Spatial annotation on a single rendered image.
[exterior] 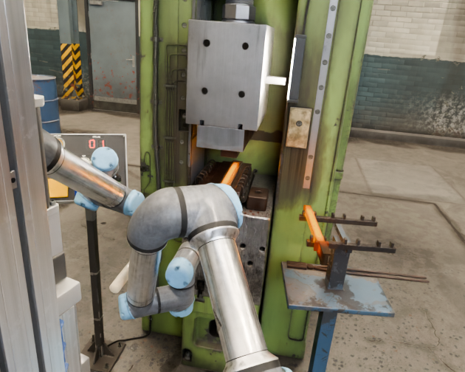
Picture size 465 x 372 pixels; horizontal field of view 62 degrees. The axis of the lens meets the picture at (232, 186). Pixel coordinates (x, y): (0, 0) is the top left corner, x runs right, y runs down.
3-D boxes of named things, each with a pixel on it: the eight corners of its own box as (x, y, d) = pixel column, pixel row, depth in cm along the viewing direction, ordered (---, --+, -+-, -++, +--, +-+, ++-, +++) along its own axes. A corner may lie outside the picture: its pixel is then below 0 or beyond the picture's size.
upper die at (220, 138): (243, 152, 161) (244, 130, 158) (195, 147, 164) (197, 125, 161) (255, 131, 200) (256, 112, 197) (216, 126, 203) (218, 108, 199)
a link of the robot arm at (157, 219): (130, 221, 76) (122, 333, 109) (184, 215, 80) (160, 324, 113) (121, 179, 83) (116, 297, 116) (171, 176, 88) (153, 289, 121)
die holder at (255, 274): (260, 305, 179) (269, 218, 163) (180, 292, 184) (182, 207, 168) (269, 246, 231) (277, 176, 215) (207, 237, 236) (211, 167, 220)
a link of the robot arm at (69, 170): (25, 104, 74) (153, 191, 117) (-12, 97, 78) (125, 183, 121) (-5, 159, 71) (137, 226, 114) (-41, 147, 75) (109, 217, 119)
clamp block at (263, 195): (265, 212, 169) (266, 198, 167) (246, 209, 170) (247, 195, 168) (268, 201, 180) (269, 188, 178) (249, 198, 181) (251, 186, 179)
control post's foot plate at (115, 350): (110, 375, 194) (108, 361, 190) (69, 367, 197) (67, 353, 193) (128, 344, 214) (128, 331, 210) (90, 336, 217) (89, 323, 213)
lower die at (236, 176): (238, 208, 171) (239, 190, 168) (194, 202, 173) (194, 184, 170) (250, 177, 209) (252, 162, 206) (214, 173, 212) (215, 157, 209)
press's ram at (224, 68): (277, 133, 156) (290, 26, 142) (185, 123, 161) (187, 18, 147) (283, 114, 195) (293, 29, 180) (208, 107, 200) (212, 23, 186)
